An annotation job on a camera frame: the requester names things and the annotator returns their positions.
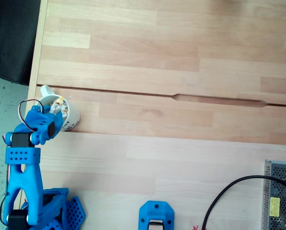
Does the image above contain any white ceramic mug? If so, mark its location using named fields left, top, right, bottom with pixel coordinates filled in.
left=38, top=84, right=81, bottom=133

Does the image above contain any black upholstered seat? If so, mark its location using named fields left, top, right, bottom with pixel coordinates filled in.
left=0, top=0, right=42, bottom=86

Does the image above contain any perforated metal power supply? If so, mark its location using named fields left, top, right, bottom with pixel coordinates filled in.
left=262, top=159, right=286, bottom=230

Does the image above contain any red white black servo wire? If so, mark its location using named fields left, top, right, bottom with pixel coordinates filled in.
left=18, top=99, right=45, bottom=133

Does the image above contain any blue printed mount bracket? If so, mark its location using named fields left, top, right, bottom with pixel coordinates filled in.
left=138, top=200, right=176, bottom=230

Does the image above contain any thick black power cable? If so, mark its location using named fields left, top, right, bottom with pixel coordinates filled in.
left=200, top=175, right=286, bottom=230

